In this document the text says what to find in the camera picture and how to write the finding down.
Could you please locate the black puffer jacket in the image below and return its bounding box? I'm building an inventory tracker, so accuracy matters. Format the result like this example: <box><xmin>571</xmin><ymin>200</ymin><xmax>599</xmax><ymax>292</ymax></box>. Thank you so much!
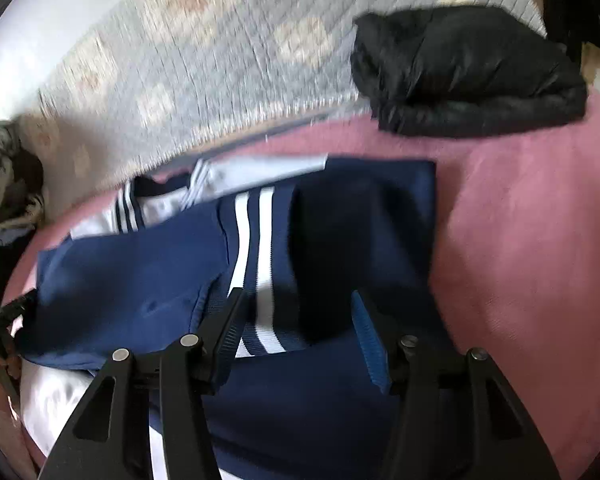
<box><xmin>350</xmin><ymin>6</ymin><xmax>589</xmax><ymax>139</ymax></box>

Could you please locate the white and navy striped jacket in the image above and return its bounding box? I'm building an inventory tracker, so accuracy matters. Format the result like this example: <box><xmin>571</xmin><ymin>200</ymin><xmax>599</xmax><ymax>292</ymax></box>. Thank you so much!
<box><xmin>14</xmin><ymin>152</ymin><xmax>458</xmax><ymax>480</ymax></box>

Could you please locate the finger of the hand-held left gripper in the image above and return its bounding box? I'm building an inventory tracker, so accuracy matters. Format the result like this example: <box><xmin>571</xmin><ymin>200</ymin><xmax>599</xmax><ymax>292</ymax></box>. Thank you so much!
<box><xmin>0</xmin><ymin>291</ymin><xmax>37</xmax><ymax>362</ymax></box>

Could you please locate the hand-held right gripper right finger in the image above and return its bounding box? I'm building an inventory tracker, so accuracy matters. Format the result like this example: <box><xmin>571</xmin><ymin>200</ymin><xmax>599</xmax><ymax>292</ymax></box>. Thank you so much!
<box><xmin>351</xmin><ymin>290</ymin><xmax>561</xmax><ymax>480</ymax></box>

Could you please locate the blue-grey garment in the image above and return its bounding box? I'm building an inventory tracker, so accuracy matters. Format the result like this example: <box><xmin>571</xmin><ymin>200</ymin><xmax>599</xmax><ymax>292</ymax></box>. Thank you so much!
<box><xmin>0</xmin><ymin>217</ymin><xmax>38</xmax><ymax>273</ymax></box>

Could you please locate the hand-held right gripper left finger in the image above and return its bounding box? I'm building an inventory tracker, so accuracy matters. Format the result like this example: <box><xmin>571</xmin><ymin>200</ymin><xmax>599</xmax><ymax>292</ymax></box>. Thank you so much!
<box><xmin>37</xmin><ymin>287</ymin><xmax>251</xmax><ymax>480</ymax></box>

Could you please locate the dark clothes pile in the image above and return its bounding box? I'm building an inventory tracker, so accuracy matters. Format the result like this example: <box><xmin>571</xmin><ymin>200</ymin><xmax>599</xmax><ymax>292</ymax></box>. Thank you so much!
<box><xmin>7</xmin><ymin>152</ymin><xmax>47</xmax><ymax>221</ymax></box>

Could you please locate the grey quilted floral cover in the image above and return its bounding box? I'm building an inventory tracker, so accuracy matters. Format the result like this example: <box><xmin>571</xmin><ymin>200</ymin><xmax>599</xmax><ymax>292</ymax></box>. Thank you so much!
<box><xmin>17</xmin><ymin>0</ymin><xmax>548</xmax><ymax>198</ymax></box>

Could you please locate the pink blanket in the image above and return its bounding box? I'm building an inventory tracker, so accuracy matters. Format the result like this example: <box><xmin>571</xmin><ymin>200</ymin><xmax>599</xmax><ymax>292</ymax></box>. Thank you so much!
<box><xmin>0</xmin><ymin>87</ymin><xmax>600</xmax><ymax>480</ymax></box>

